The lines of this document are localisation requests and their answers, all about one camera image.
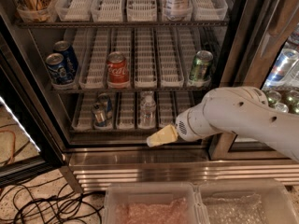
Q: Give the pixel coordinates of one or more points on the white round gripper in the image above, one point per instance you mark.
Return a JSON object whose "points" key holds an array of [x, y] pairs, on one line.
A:
{"points": [[186, 125]]}

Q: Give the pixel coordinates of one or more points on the clear plastic water bottle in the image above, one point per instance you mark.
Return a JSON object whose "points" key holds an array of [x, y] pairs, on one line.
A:
{"points": [[147, 113]]}

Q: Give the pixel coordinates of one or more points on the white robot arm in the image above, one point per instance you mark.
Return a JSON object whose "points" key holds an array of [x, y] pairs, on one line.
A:
{"points": [[238, 110]]}

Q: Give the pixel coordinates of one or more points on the rear clear water bottle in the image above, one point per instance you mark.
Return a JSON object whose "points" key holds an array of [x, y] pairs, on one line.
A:
{"points": [[144, 94]]}

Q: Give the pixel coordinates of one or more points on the open fridge cabinet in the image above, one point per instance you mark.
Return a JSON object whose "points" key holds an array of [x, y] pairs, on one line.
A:
{"points": [[159, 55]]}

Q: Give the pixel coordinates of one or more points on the white labelled bottle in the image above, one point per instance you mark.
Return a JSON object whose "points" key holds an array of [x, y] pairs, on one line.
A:
{"points": [[176, 10]]}

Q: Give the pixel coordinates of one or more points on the left clear plastic bin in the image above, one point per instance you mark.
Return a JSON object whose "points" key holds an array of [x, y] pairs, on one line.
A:
{"points": [[154, 203]]}

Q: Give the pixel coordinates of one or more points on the clear plastic bin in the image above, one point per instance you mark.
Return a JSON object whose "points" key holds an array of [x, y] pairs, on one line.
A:
{"points": [[154, 203], [264, 201]]}

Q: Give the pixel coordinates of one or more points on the green soda can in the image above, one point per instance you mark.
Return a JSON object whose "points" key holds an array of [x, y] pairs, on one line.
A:
{"points": [[201, 65]]}

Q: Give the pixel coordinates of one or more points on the front blue silver can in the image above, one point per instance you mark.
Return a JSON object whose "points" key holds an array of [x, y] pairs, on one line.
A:
{"points": [[99, 115]]}

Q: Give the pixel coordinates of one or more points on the blue silver can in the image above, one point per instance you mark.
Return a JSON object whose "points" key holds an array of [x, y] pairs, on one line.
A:
{"points": [[99, 115], [104, 99]]}

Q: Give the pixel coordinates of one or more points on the rear blue silver can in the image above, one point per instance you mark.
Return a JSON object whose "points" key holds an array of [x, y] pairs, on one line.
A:
{"points": [[104, 99]]}

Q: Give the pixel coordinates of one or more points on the red Coca-Cola can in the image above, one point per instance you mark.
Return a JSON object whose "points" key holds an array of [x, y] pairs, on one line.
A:
{"points": [[117, 70]]}

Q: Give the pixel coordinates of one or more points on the right clear plastic bin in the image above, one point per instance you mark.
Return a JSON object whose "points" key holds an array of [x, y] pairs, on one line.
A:
{"points": [[264, 201]]}

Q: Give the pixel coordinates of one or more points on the green can behind glass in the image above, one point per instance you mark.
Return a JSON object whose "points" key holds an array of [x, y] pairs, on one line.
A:
{"points": [[273, 97], [292, 100]]}

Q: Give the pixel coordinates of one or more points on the front blue Pepsi can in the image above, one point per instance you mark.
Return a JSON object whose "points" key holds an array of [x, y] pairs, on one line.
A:
{"points": [[58, 69]]}

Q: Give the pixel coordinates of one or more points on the blue pepsi can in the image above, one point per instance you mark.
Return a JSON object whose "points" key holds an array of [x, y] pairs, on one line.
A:
{"points": [[66, 49], [58, 69]]}

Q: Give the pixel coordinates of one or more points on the rear blue Pepsi can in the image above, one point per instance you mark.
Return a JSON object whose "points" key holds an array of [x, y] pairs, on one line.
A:
{"points": [[66, 49]]}

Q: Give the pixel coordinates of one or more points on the Red Bull can behind glass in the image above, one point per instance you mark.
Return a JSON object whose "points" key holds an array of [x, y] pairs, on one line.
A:
{"points": [[282, 66]]}

